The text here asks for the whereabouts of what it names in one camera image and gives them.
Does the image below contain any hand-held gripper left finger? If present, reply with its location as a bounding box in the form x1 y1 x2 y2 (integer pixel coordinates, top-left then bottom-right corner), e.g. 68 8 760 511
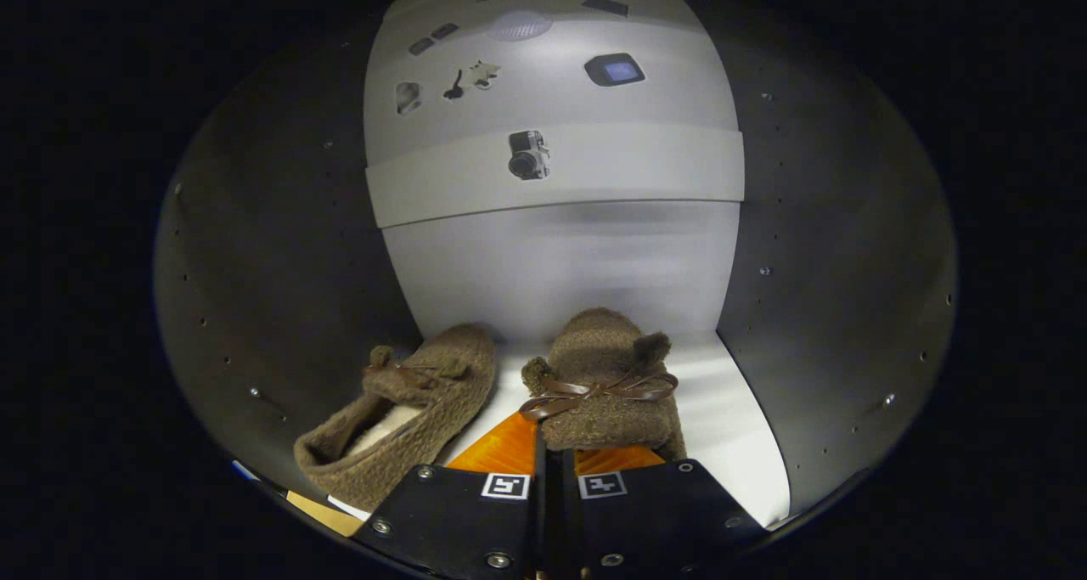
352 410 549 580

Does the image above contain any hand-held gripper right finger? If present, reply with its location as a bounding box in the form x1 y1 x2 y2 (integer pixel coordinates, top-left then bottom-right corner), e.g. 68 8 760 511
556 447 769 580

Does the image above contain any brown fuzzy shoe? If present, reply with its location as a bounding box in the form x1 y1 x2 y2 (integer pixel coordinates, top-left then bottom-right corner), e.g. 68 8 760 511
294 324 499 513
520 308 687 462

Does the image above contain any dark grey shoe cabinet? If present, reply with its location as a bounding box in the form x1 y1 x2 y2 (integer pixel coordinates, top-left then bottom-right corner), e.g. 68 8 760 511
153 0 959 530

